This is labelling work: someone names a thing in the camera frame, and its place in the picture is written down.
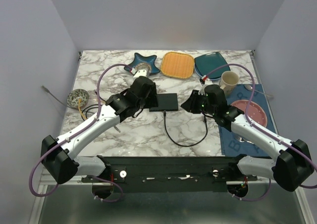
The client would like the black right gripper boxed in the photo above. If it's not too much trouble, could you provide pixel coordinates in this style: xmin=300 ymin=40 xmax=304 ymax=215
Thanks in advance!
xmin=180 ymin=89 xmax=216 ymax=116

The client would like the black network switch box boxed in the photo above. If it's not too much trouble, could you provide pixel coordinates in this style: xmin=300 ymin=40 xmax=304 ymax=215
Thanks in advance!
xmin=149 ymin=93 xmax=178 ymax=112

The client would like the black ethernet cable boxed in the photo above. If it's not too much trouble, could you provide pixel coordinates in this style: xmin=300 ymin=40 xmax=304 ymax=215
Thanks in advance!
xmin=162 ymin=111 xmax=209 ymax=147

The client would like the yellow ethernet cable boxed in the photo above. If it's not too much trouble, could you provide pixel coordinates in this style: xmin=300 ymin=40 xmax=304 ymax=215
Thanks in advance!
xmin=78 ymin=99 xmax=86 ymax=122

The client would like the grey ethernet cable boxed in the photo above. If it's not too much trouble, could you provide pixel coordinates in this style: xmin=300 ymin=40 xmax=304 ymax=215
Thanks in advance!
xmin=41 ymin=85 xmax=121 ymax=133

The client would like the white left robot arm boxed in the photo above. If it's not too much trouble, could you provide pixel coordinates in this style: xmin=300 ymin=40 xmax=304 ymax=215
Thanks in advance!
xmin=41 ymin=76 xmax=158 ymax=184

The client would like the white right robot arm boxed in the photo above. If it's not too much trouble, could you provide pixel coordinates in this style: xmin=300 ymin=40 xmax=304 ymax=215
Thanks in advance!
xmin=181 ymin=85 xmax=316 ymax=192

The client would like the blue star-shaped dish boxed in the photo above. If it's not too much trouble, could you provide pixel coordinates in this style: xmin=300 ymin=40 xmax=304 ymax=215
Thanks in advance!
xmin=124 ymin=53 xmax=160 ymax=75

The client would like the teal square plate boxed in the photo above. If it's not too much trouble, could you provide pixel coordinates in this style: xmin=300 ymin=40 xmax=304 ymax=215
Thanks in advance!
xmin=194 ymin=52 xmax=230 ymax=81

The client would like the beige ceramic mug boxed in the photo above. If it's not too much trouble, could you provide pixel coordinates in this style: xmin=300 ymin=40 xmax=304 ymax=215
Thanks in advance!
xmin=219 ymin=71 xmax=239 ymax=97

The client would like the orange woven square tray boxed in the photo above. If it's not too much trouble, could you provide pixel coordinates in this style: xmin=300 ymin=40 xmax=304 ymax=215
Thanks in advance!
xmin=160 ymin=52 xmax=195 ymax=79

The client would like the blue cloth placemat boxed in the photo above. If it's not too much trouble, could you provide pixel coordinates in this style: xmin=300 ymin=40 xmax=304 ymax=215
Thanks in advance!
xmin=219 ymin=84 xmax=276 ymax=157

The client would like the metal spoon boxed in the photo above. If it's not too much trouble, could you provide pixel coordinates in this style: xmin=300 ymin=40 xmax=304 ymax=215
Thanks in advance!
xmin=244 ymin=84 xmax=274 ymax=98

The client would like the metal fork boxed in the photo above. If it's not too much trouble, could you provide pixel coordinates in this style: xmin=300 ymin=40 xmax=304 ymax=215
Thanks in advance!
xmin=234 ymin=135 xmax=254 ymax=144

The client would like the pink dotted plate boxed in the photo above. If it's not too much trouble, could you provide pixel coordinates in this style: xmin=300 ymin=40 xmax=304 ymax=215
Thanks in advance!
xmin=231 ymin=100 xmax=267 ymax=127

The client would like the small floral patterned bowl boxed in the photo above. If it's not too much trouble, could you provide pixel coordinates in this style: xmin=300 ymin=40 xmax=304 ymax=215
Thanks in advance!
xmin=66 ymin=89 xmax=89 ymax=110

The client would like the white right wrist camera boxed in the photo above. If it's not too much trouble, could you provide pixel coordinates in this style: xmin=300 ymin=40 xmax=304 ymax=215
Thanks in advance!
xmin=199 ymin=80 xmax=213 ymax=95

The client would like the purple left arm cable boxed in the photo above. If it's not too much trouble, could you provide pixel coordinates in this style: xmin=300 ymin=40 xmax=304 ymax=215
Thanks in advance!
xmin=29 ymin=64 xmax=124 ymax=203

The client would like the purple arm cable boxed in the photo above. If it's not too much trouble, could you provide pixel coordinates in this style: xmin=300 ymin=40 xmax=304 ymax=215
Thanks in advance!
xmin=199 ymin=63 xmax=317 ymax=202
xmin=29 ymin=64 xmax=124 ymax=203

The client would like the black mounting base plate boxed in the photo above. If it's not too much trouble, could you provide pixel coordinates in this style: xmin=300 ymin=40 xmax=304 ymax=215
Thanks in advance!
xmin=81 ymin=156 xmax=273 ymax=194

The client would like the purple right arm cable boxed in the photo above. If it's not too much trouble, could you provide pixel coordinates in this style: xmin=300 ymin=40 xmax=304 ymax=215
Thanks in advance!
xmin=199 ymin=63 xmax=317 ymax=202

